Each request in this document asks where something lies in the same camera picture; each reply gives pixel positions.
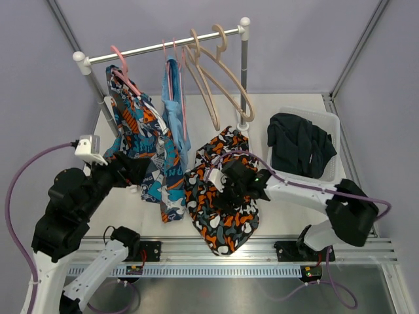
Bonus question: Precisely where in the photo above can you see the white slotted cable duct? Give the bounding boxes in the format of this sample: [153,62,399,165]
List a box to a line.
[109,264,302,278]

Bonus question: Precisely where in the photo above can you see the skull print colourful shorts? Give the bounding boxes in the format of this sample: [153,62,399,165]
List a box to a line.
[104,65,185,223]

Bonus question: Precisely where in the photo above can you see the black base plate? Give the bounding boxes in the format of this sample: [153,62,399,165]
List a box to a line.
[273,240,336,262]
[124,241,162,262]

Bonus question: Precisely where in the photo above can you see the white clothes rack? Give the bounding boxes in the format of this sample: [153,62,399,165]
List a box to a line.
[73,17,255,135]

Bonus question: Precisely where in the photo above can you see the orange black camouflage shorts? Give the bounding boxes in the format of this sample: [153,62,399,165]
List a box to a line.
[184,126,259,256]

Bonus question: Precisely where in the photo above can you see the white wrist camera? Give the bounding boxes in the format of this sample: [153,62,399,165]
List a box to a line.
[75,135,108,166]
[206,167,227,192]

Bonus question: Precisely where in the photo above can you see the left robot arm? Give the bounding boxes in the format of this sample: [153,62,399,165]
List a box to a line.
[22,152,150,313]

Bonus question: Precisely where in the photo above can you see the aluminium rail front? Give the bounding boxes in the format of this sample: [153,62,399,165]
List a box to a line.
[42,237,399,266]

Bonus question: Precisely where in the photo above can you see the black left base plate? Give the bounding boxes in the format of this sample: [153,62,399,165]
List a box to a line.
[124,241,162,262]

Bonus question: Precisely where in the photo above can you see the light blue shorts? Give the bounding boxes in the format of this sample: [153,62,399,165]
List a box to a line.
[162,56,191,173]

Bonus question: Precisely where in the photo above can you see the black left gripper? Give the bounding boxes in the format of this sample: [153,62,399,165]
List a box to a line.
[79,150,150,219]

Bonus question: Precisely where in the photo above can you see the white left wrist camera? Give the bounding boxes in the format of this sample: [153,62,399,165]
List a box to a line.
[75,135,108,166]

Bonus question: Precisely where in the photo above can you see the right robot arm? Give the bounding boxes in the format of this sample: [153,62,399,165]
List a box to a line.
[206,160,379,262]

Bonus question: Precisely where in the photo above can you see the dark navy shorts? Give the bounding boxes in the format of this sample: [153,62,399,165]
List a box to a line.
[267,113,337,179]

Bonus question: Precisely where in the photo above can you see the pink hanger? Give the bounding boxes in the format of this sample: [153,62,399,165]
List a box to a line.
[173,38,187,141]
[162,40,173,101]
[110,45,142,97]

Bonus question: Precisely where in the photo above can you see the beige hanger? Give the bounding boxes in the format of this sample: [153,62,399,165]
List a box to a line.
[198,20,255,125]
[183,29,220,131]

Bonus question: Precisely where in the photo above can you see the white plastic basket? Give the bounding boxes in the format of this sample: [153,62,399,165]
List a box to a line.
[267,107,340,183]

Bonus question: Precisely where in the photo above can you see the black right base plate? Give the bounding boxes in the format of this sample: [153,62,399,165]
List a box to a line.
[273,240,336,262]

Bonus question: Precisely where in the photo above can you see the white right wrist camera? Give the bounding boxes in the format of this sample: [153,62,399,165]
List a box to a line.
[206,167,227,192]

